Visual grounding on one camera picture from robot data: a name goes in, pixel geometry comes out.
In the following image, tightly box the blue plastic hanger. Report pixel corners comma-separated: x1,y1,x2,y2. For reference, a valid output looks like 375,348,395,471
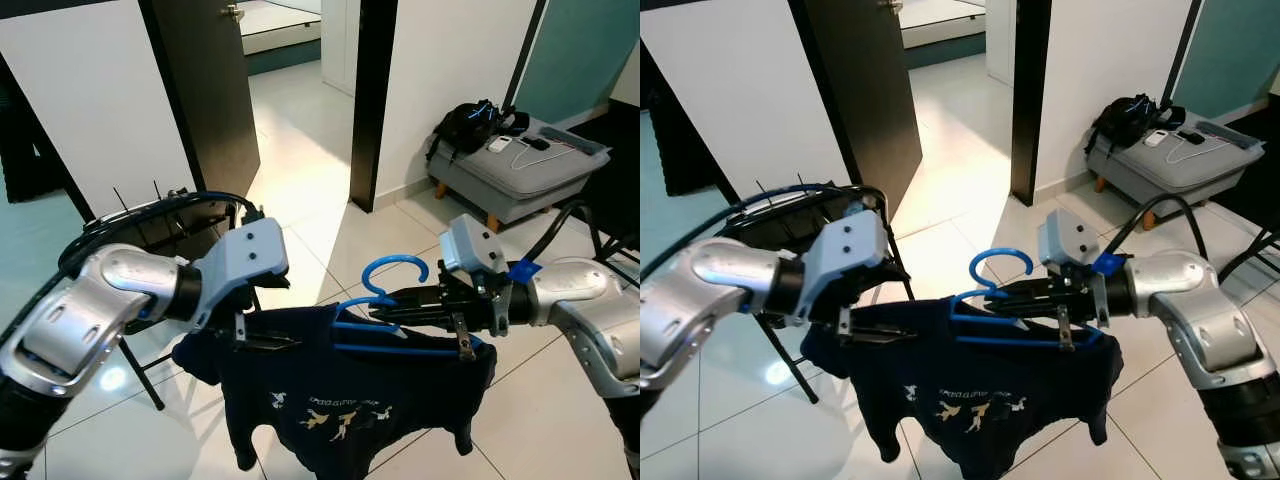
332,255,488,359
948,245,1103,349

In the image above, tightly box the navy printed T-shirt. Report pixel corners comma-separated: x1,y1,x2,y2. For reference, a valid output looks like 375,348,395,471
800,296,1126,480
172,303,498,477

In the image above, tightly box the black metal clothes rack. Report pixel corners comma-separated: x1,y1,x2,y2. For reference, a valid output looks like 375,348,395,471
578,198,641,293
1218,225,1280,286

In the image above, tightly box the grey padded ottoman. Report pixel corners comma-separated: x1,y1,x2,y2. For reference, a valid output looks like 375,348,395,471
428,118,613,233
1085,115,1263,229

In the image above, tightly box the black backpack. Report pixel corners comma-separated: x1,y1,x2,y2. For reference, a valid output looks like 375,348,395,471
425,100,529,166
1085,95,1186,159

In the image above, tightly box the grey flat box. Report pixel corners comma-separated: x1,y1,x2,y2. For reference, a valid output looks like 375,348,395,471
1195,122,1259,151
548,130,609,159

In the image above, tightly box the dark brown door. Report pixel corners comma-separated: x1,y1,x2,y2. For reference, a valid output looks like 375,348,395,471
140,0,263,201
790,0,923,196

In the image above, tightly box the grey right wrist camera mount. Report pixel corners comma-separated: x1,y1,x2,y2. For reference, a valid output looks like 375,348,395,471
440,215,509,276
1036,208,1101,269

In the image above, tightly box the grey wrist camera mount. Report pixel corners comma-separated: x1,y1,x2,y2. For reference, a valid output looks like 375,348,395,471
800,210,891,326
440,215,509,276
1036,208,1101,269
193,217,291,333

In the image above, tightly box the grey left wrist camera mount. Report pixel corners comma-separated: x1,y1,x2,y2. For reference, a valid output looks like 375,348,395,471
800,210,891,326
193,217,291,333

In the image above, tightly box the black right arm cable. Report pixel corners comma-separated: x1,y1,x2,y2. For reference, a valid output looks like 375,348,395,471
527,198,601,266
1105,192,1216,263

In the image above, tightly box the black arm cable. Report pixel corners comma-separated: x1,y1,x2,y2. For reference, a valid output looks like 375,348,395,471
1105,192,1216,263
55,190,251,279
655,185,881,276
527,198,601,266

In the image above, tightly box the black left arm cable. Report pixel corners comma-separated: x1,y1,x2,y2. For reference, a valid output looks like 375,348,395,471
655,185,881,276
55,190,251,279

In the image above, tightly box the black door frame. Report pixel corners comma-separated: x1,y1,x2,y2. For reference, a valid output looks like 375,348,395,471
1010,0,1059,208
350,0,399,213

